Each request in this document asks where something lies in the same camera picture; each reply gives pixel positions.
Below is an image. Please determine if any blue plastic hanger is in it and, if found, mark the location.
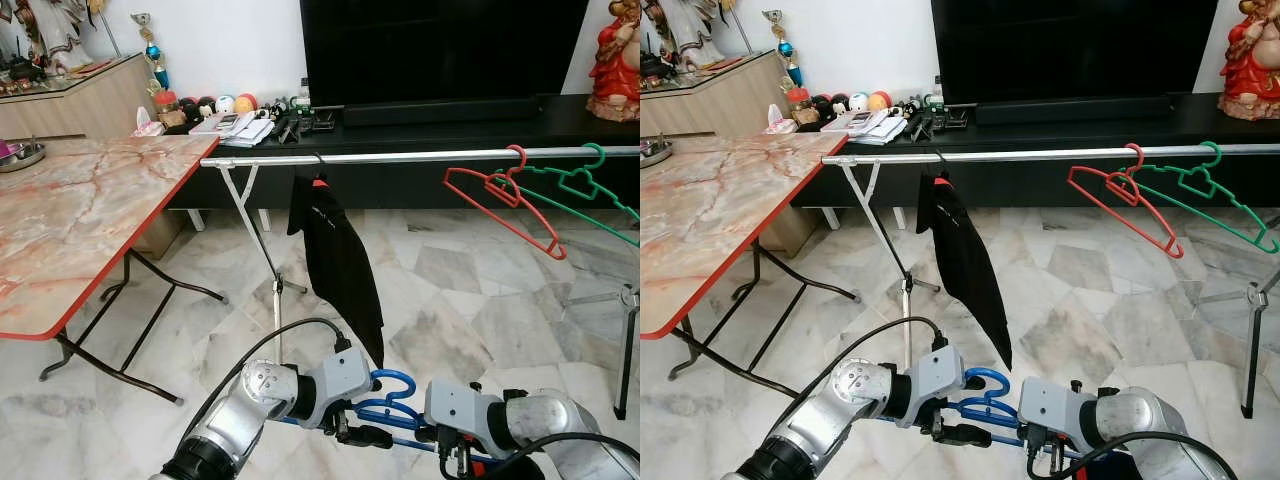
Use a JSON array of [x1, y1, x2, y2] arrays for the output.
[[280, 369, 501, 463], [900, 367, 1101, 463]]

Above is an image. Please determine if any red plastic hanger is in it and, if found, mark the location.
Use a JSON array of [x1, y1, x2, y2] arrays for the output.
[[1067, 143, 1186, 261], [443, 145, 568, 261]]

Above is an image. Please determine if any green plastic hanger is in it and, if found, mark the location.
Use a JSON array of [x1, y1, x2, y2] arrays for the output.
[[1120, 140, 1280, 255], [487, 142, 641, 248]]

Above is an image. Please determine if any black shirt red collar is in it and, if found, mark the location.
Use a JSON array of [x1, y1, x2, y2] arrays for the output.
[[916, 172, 1013, 371], [287, 174, 386, 369]]

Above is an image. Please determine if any black tv cabinet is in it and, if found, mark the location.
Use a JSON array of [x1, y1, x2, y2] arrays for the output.
[[165, 93, 641, 213], [795, 92, 1280, 211]]

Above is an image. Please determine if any silver clothes rack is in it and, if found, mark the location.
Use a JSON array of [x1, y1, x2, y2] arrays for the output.
[[200, 145, 641, 421], [822, 146, 1280, 419]]

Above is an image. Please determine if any marble folding table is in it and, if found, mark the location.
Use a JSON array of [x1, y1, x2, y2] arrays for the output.
[[640, 132, 861, 401], [0, 133, 229, 406]]

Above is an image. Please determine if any white paper stack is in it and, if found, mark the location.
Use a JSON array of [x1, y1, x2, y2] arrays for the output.
[[820, 109, 908, 147], [188, 111, 276, 148]]

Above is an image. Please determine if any black soundbar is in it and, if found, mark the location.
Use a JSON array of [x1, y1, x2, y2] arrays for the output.
[[973, 94, 1173, 126], [341, 95, 541, 128]]

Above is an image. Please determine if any red lidded brown jar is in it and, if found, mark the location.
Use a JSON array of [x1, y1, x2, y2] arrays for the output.
[[783, 86, 819, 129], [152, 88, 188, 131]]

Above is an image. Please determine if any light wooden sideboard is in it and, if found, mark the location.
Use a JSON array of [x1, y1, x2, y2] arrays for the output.
[[0, 53, 186, 261], [640, 50, 816, 259]]

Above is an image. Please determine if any black television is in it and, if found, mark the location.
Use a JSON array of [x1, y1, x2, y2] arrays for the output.
[[930, 0, 1219, 107], [299, 0, 591, 109]]

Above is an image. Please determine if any gold blue trophy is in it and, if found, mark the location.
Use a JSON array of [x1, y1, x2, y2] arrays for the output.
[[131, 12, 171, 93], [762, 10, 801, 91]]

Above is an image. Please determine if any red laughing buddha statue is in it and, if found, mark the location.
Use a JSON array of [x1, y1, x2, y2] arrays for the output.
[[588, 0, 641, 123], [1218, 0, 1280, 121]]

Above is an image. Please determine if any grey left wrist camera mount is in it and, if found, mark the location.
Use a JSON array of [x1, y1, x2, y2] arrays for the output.
[[312, 345, 376, 431], [905, 343, 969, 429]]

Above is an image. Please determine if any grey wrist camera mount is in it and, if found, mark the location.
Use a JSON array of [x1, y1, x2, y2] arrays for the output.
[[312, 345, 376, 431], [424, 380, 504, 461], [905, 343, 969, 429], [1018, 377, 1099, 456]]

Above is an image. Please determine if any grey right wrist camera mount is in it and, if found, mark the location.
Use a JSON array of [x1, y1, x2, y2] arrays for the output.
[[424, 380, 504, 461], [1018, 377, 1099, 456]]

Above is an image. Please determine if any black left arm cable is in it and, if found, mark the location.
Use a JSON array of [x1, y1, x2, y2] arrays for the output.
[[178, 317, 353, 446], [800, 315, 948, 401]]

